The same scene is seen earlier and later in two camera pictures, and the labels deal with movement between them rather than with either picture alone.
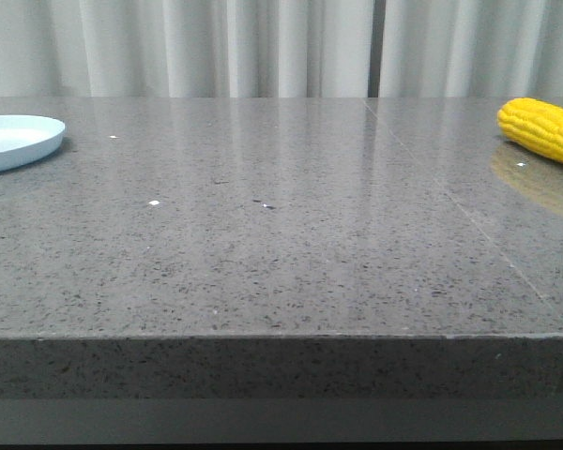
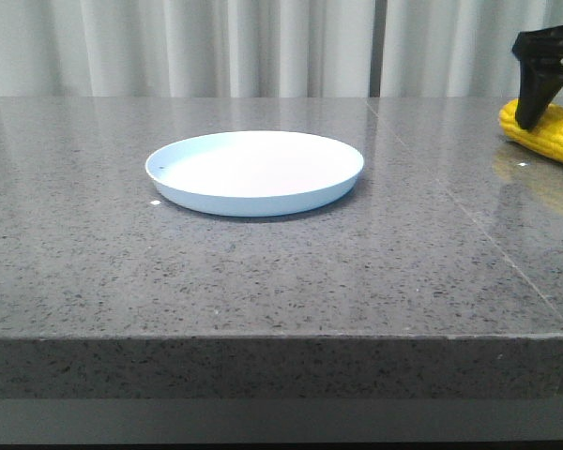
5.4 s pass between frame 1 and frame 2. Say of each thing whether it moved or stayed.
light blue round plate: moved
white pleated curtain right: stayed
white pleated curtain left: stayed
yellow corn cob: stayed
